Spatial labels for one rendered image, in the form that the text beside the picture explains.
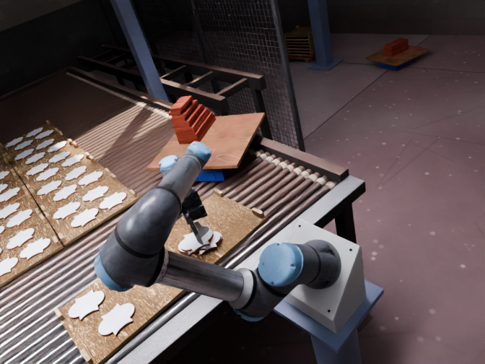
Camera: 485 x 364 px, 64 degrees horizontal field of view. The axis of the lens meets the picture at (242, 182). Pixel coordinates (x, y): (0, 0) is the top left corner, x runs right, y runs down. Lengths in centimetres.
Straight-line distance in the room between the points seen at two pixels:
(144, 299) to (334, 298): 69
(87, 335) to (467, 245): 217
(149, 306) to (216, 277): 49
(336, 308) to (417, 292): 130
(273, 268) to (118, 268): 40
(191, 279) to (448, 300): 174
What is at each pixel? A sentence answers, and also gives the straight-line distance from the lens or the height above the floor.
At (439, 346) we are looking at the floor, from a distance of 233.
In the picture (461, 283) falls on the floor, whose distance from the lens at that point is 258.
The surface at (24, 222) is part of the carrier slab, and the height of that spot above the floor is 94.
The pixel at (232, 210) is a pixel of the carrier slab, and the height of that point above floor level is 94.
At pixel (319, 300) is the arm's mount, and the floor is 97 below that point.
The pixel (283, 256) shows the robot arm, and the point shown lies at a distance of 107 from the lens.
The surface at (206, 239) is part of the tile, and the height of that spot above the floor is 98.
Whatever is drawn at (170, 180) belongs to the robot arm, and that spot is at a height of 147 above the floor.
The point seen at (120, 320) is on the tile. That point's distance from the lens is 151.
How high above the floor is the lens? 199
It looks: 34 degrees down
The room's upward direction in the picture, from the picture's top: 17 degrees counter-clockwise
